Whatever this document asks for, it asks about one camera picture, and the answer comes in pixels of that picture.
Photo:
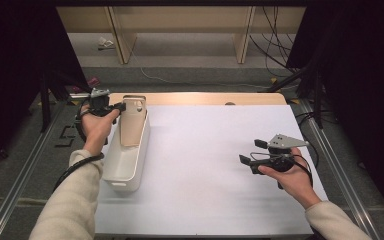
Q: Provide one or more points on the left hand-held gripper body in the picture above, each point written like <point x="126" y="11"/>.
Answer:
<point x="100" y="103"/>

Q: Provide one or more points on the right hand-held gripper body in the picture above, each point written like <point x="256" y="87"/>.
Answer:
<point x="285" y="142"/>

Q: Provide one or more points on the peach phone case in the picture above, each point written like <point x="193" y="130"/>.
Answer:
<point x="132" y="128"/>

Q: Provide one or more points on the white plastic storage box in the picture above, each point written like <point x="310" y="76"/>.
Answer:
<point x="125" y="166"/>

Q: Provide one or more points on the person's left hand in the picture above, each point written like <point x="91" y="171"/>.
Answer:
<point x="96" y="131"/>

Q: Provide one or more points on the person's right hand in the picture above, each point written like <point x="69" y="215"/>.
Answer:
<point x="295" y="181"/>

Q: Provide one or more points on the pink object on floor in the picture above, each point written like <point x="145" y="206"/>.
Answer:
<point x="93" y="82"/>

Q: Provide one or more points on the dark round table grommet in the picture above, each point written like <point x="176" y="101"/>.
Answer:
<point x="230" y="103"/>

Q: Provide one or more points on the black metal stand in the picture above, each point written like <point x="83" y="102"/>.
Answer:
<point x="318" y="100"/>
<point x="45" y="100"/>

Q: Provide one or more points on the white table mat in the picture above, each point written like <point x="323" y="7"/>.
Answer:
<point x="206" y="200"/>

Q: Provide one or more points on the crumpled white paper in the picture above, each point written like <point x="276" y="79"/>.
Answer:
<point x="105" y="43"/>

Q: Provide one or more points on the black curtain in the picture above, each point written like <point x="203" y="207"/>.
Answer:
<point x="10" y="66"/>
<point x="370" y="83"/>

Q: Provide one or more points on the light wooden shelf unit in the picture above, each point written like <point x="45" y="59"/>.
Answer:
<point x="180" y="20"/>

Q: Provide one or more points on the aluminium floor rail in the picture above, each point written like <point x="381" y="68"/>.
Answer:
<point x="16" y="196"/>
<point x="340" y="170"/>

